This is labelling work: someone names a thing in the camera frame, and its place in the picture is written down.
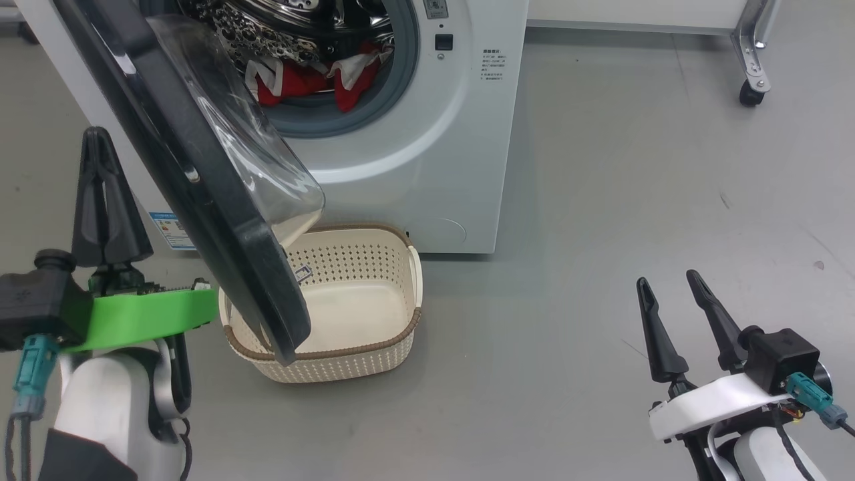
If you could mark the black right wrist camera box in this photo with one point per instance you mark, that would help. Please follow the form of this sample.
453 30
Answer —
778 357

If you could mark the white washing machine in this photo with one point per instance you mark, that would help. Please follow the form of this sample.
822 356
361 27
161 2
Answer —
434 167

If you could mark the white partition board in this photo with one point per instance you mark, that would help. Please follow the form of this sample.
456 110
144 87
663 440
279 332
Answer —
634 10

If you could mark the printed text label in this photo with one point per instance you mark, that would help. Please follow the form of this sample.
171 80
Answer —
493 63

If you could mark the cream plastic laundry basket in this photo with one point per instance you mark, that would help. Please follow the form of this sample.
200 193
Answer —
361 300

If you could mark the metal frame leg with caster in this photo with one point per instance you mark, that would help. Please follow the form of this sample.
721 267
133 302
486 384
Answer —
751 63

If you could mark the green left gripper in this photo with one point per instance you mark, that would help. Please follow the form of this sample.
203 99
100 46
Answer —
147 314

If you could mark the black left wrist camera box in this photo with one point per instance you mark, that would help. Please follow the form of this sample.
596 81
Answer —
33 300

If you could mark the black door latch socket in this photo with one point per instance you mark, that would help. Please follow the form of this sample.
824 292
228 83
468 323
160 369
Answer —
443 42

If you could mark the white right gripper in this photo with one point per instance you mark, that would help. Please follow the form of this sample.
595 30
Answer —
708 404

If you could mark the red and white garment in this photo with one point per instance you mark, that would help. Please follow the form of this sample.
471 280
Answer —
294 87

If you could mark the blue energy label sticker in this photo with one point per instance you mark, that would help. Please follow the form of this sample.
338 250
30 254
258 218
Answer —
170 230

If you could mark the stainless steel washing machine drum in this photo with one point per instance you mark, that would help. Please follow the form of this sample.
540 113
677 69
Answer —
267 33

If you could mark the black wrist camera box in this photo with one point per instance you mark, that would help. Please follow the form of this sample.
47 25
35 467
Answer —
33 300
778 357

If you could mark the black glass washing machine door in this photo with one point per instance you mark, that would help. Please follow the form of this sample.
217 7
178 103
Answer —
247 280

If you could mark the grey warning sticker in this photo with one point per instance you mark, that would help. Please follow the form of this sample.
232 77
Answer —
436 8

